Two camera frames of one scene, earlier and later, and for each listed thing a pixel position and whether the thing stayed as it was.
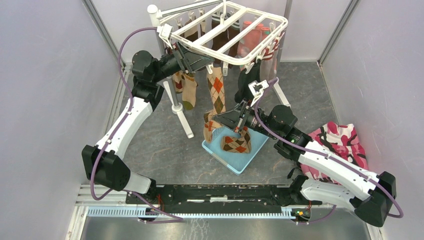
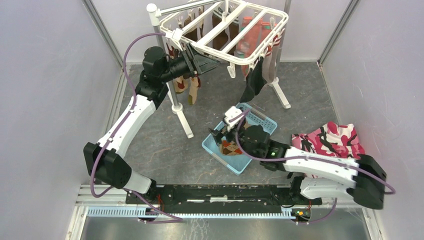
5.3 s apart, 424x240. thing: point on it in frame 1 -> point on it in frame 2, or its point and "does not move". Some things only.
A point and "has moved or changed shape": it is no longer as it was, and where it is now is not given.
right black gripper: [233, 119] -> [218, 135]
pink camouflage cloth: [343, 140] does not move
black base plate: [219, 197] does not move
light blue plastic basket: [237, 162] does not move
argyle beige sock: [215, 79] has moved or changed shape
